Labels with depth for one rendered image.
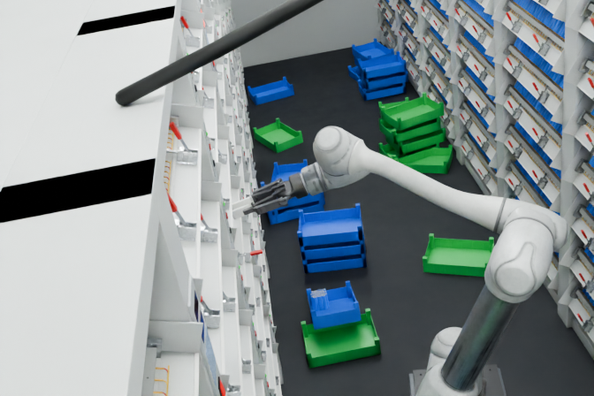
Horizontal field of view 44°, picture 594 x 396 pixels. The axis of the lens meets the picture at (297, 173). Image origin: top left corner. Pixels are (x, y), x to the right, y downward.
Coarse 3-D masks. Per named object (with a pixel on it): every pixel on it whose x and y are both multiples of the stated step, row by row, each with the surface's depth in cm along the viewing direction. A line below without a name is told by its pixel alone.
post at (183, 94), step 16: (128, 16) 152; (176, 80) 152; (176, 96) 154; (192, 96) 155; (208, 160) 162; (208, 176) 164; (224, 224) 171; (224, 240) 173; (240, 272) 189; (240, 288) 180; (240, 304) 183; (256, 352) 191
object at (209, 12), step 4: (204, 8) 287; (208, 8) 287; (212, 8) 287; (204, 12) 287; (208, 12) 288; (212, 12) 288; (204, 16) 288; (208, 16) 288; (212, 16) 288; (204, 20) 273; (208, 20) 288; (212, 20) 289; (208, 24) 284; (212, 24) 285; (208, 28) 273; (212, 28) 280; (208, 32) 274; (212, 32) 276; (208, 36) 271; (212, 36) 271; (212, 40) 268; (216, 64) 235; (216, 68) 236
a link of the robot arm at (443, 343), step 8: (448, 328) 235; (456, 328) 234; (440, 336) 232; (448, 336) 231; (456, 336) 230; (432, 344) 233; (440, 344) 229; (448, 344) 228; (432, 352) 232; (440, 352) 228; (448, 352) 227; (432, 360) 230; (440, 360) 228; (480, 376) 233; (480, 384) 235
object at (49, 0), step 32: (0, 0) 183; (32, 0) 178; (64, 0) 173; (0, 32) 157; (32, 32) 153; (64, 32) 150; (0, 64) 138; (32, 64) 135; (0, 96) 122; (32, 96) 120; (0, 128) 110; (0, 160) 100
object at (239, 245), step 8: (232, 176) 244; (240, 176) 245; (232, 184) 246; (232, 192) 244; (232, 200) 240; (240, 224) 228; (240, 232) 223; (240, 240) 219; (240, 248) 216; (248, 288) 192; (248, 296) 194
